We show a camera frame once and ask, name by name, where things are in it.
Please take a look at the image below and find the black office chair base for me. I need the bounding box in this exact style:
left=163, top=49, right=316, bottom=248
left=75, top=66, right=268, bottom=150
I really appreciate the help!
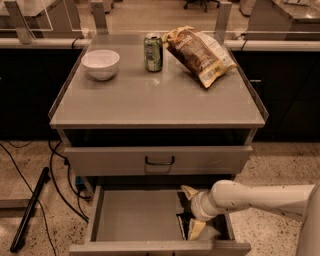
left=183, top=0, right=220, bottom=13

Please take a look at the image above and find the black bar on floor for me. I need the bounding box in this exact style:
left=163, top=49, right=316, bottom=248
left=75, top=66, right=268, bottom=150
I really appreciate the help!
left=10, top=167, right=50, bottom=253

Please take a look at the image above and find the white ceramic bowl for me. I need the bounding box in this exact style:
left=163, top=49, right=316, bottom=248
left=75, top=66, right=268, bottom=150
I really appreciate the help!
left=81, top=50, right=120, bottom=81

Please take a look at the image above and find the closed grey top drawer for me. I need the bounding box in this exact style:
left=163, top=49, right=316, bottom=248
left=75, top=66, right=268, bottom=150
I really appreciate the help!
left=65, top=146, right=253, bottom=176

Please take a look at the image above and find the green soda can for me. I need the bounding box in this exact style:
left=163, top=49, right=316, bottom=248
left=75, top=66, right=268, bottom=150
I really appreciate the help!
left=144, top=33, right=163, bottom=72

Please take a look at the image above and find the grey desk background left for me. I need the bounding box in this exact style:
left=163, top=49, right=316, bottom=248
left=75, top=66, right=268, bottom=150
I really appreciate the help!
left=0, top=0, right=83, bottom=38

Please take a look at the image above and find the black drawer handle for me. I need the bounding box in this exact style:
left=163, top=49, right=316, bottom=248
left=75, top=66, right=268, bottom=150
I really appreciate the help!
left=144, top=156, right=175, bottom=166

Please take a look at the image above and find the brown chip bag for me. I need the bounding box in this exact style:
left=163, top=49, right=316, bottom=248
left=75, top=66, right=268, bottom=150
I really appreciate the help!
left=162, top=26, right=237, bottom=88

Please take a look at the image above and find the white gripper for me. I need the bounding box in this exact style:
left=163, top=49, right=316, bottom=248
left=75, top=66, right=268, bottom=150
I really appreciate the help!
left=181, top=185, right=217, bottom=240

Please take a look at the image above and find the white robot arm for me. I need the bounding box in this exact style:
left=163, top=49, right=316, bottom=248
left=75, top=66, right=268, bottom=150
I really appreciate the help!
left=178, top=180, right=320, bottom=256

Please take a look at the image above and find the open grey middle drawer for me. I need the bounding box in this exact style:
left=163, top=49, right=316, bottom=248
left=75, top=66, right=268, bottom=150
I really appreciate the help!
left=69, top=175, right=251, bottom=256

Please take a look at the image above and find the grey desk background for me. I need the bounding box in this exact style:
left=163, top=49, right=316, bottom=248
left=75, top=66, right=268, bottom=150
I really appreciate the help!
left=0, top=0, right=83, bottom=38
left=246, top=0, right=320, bottom=41

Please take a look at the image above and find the thin black floor cable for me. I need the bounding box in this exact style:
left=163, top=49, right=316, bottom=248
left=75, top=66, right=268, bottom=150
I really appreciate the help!
left=0, top=142, right=58, bottom=256

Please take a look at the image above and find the grey desk background right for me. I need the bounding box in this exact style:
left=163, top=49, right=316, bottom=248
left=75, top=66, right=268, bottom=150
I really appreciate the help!
left=246, top=0, right=320, bottom=41

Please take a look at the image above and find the grey drawer cabinet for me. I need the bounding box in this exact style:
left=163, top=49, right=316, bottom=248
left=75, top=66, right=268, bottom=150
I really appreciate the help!
left=47, top=32, right=269, bottom=256

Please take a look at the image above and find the white horizontal rail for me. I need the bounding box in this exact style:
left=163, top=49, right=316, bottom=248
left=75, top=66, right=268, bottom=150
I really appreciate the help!
left=0, top=38, right=320, bottom=52

